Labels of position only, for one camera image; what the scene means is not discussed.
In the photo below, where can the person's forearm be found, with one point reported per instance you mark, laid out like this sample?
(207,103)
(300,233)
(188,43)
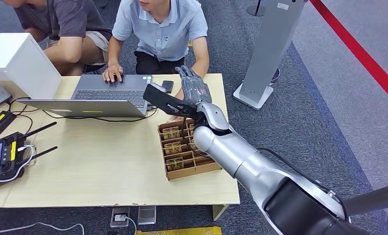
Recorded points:
(64,52)

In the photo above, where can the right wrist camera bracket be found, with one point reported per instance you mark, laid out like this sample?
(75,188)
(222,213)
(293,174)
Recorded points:
(163,100)

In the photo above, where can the person's right hand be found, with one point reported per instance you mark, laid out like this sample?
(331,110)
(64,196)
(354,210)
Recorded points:
(113,73)

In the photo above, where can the silver grey laptop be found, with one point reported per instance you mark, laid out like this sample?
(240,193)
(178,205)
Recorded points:
(109,94)

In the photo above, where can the person's left forearm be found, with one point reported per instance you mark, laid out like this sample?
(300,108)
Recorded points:
(201,58)

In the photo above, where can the pale wooden table leg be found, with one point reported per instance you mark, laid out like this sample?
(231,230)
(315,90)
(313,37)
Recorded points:
(219,212)

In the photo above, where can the white box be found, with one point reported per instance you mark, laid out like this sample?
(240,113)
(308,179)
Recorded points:
(15,61)

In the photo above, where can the black controller with antennas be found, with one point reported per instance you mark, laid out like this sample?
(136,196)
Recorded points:
(5,155)

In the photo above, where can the grey floor socket cover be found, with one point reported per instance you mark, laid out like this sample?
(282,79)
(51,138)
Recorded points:
(147,215)

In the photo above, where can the person's left hand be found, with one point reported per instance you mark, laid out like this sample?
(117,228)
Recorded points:
(180,94)

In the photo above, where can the black phone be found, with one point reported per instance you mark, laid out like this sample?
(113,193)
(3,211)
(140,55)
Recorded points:
(167,86)

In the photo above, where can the yellow floor tape strip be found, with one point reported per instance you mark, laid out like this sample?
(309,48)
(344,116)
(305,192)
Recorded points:
(181,231)

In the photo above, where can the wooden card box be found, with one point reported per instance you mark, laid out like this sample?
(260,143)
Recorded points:
(189,170)

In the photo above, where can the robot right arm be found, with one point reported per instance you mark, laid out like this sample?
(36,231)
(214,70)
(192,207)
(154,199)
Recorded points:
(239,155)

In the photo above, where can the black stanchion base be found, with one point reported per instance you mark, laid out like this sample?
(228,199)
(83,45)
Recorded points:
(255,9)

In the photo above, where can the dark grey bar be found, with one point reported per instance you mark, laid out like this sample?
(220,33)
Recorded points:
(375,199)

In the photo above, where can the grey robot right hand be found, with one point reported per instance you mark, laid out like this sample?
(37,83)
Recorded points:
(195,89)

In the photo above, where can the red barrier belt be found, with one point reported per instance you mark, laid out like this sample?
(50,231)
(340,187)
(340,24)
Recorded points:
(359,53)

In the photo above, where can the person's right forearm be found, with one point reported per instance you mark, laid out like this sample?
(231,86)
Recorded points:
(114,52)

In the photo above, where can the person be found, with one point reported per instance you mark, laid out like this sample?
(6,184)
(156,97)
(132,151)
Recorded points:
(163,29)
(67,19)

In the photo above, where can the grey standing panel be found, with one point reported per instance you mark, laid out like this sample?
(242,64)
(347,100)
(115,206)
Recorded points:
(272,42)

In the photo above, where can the floor socket with plug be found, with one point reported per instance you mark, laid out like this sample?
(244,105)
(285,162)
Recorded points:
(120,216)

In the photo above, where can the gold card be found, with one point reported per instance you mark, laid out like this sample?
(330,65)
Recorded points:
(194,147)
(171,133)
(191,129)
(173,148)
(174,164)

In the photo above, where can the dark round base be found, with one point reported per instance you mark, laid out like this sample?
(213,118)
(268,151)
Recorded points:
(276,75)

